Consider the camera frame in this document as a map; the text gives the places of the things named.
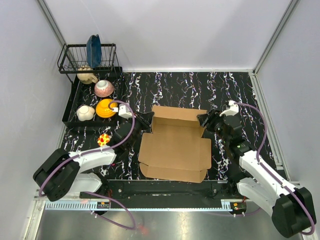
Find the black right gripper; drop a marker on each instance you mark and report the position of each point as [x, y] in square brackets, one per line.
[213, 115]

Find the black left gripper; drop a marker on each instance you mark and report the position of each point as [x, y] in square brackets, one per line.
[147, 119]

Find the brown cardboard box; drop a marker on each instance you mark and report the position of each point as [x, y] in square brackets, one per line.
[175, 149]

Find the red yellow flower toy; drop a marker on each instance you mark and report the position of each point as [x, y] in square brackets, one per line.
[103, 139]

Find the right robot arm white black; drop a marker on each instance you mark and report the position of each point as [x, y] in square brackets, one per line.
[291, 208]

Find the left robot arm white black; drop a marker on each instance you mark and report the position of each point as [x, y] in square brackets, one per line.
[69, 172]

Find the orange ribbed bowl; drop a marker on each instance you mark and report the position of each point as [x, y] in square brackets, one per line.
[106, 108]

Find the pink patterned bowl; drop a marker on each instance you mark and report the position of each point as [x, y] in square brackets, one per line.
[103, 88]

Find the beige mug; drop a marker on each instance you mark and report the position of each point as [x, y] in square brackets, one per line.
[86, 78]

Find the blue plate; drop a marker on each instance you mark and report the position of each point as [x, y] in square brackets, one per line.
[94, 51]

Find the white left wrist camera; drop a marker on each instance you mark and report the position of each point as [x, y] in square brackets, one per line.
[123, 111]

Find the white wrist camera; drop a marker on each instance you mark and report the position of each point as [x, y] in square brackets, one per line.
[231, 108]
[123, 111]

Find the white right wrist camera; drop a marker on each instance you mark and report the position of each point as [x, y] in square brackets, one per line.
[231, 108]

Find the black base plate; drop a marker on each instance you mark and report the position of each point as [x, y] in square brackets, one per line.
[160, 194]

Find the black wire dish rack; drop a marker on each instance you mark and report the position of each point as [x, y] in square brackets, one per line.
[77, 58]

